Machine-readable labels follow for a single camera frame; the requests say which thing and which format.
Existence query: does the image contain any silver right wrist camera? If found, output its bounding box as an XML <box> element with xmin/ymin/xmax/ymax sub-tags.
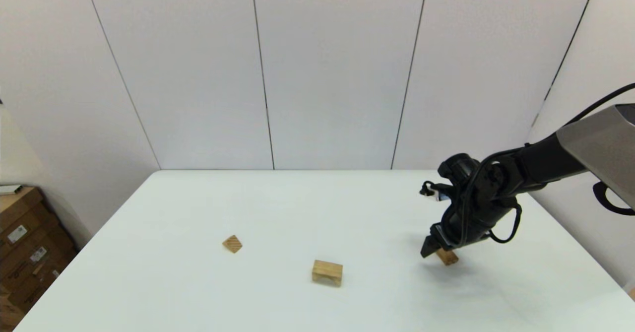
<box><xmin>420</xmin><ymin>180</ymin><xmax>453</xmax><ymax>203</ymax></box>

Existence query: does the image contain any arched wooden building block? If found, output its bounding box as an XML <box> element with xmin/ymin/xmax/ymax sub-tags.
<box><xmin>312</xmin><ymin>259</ymin><xmax>343</xmax><ymax>287</ymax></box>

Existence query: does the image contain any brown cardboard box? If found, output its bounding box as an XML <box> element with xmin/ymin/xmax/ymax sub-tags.
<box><xmin>0</xmin><ymin>285</ymin><xmax>28</xmax><ymax>332</ymax></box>
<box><xmin>0</xmin><ymin>188</ymin><xmax>63</xmax><ymax>261</ymax></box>
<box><xmin>0</xmin><ymin>223</ymin><xmax>79</xmax><ymax>315</ymax></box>

